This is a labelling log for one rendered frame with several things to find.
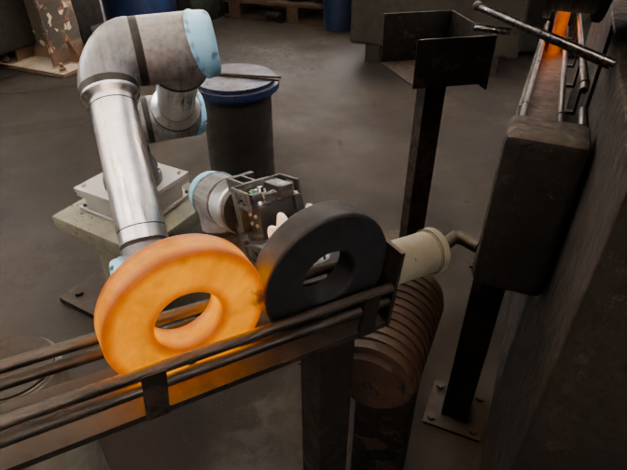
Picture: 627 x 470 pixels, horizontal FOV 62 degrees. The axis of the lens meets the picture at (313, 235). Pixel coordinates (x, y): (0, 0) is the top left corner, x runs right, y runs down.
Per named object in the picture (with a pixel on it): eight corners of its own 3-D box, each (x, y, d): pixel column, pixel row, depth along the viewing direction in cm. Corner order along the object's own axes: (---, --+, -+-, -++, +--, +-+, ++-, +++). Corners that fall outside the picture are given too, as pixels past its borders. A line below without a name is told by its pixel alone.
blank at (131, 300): (269, 234, 48) (252, 216, 50) (90, 277, 40) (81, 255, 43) (261, 354, 56) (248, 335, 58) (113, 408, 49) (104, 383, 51)
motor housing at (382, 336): (414, 454, 115) (452, 269, 83) (385, 553, 99) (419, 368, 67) (359, 433, 119) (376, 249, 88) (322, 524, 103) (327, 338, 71)
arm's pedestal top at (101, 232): (55, 228, 140) (50, 215, 138) (142, 176, 163) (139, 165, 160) (142, 266, 127) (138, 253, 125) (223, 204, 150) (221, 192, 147)
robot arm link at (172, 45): (140, 104, 136) (123, 1, 84) (196, 96, 141) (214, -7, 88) (150, 148, 136) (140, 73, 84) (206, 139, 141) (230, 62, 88)
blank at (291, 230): (398, 201, 55) (379, 187, 58) (269, 233, 48) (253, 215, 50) (376, 311, 64) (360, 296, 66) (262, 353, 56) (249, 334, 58)
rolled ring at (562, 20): (544, 64, 160) (555, 66, 159) (558, 12, 144) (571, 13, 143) (553, 26, 168) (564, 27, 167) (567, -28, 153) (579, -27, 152)
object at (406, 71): (422, 219, 190) (452, 9, 147) (451, 264, 169) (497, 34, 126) (368, 225, 186) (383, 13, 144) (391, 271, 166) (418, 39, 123)
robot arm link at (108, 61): (51, 6, 83) (114, 303, 73) (122, 0, 86) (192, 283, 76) (67, 50, 93) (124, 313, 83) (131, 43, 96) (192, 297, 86)
